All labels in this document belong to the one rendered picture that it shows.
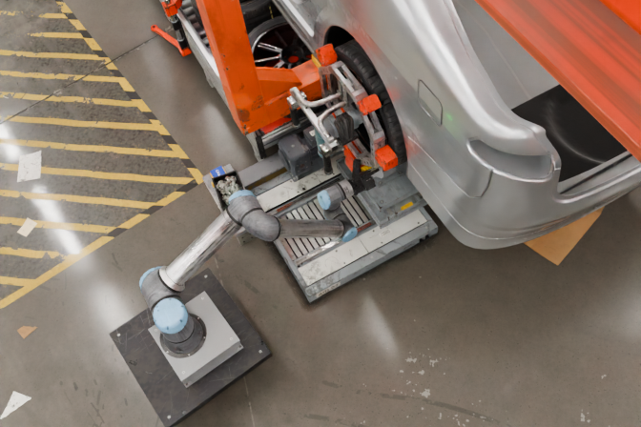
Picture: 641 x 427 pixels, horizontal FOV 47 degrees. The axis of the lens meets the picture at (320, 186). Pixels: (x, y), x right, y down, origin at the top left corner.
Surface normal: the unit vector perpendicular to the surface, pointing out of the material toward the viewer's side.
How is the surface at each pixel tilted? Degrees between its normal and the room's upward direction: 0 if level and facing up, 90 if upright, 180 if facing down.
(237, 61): 90
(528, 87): 19
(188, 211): 0
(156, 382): 0
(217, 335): 1
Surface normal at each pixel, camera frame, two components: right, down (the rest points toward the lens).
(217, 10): 0.48, 0.71
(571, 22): -0.10, -0.54
